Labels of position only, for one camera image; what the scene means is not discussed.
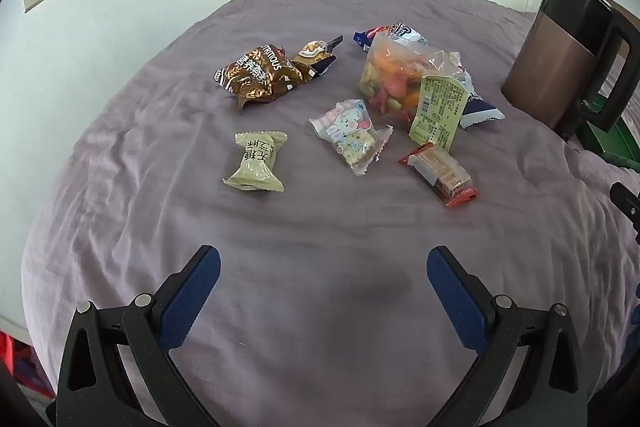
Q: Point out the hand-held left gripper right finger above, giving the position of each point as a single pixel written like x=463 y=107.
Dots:
x=457 y=302

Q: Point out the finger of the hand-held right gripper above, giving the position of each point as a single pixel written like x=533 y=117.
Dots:
x=627 y=204

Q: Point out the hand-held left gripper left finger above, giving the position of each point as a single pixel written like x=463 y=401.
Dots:
x=192 y=297

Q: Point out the green box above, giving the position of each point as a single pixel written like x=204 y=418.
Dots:
x=615 y=142

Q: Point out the red biscuit packet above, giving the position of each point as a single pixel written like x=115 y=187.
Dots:
x=440 y=174

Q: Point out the pale green snack packet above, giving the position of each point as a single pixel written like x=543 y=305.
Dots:
x=257 y=159

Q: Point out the white blue snack packet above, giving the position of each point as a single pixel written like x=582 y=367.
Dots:
x=480 y=107

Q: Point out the pink cartoon snack packet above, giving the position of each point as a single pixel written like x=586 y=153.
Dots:
x=350 y=132

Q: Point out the clear bag of colourful candy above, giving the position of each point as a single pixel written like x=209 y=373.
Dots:
x=395 y=82

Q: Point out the brown snack packet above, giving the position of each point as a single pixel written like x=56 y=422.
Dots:
x=260 y=74

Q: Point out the small dark blue snack packet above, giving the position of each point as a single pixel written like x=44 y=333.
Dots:
x=315 y=54

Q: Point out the blue white wafer packet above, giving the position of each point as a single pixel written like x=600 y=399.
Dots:
x=400 y=32

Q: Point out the purple bed sheet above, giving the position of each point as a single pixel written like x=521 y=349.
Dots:
x=300 y=217

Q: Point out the brown black appliance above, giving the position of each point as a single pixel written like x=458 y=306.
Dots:
x=550 y=72

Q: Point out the red plastic crate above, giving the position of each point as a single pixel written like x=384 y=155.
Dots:
x=20 y=362

